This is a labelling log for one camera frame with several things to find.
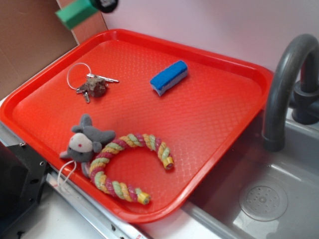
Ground multicolour braided rope toy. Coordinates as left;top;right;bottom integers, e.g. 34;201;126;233
88;133;174;205

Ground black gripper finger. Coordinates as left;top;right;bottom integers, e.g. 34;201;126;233
91;0;119;13

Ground brown cardboard panel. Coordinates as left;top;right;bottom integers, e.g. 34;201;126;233
0;0;107;99

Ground grey plush toy animal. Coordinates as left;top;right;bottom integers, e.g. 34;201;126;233
60;114;116;177

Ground grey curved faucet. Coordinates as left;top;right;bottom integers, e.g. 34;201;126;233
262;34;319;152

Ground silver keys on ring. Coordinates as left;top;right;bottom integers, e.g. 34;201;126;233
66;62;120;104

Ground sink drain strainer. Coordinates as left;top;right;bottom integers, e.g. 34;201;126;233
239;180;288;222

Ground blue sponge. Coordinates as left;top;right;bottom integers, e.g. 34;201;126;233
150;60;188;96

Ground black metal mount bracket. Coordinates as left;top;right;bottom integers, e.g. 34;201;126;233
0;143;49;236

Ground brown rock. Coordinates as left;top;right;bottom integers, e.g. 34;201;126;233
84;78;108;98

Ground grey plastic sink basin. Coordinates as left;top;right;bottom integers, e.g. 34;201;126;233
183;116;319;239

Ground red plastic tray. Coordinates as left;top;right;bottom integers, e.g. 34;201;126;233
0;29;272;224

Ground green rectangular block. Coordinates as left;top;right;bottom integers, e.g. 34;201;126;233
55;0;98;30

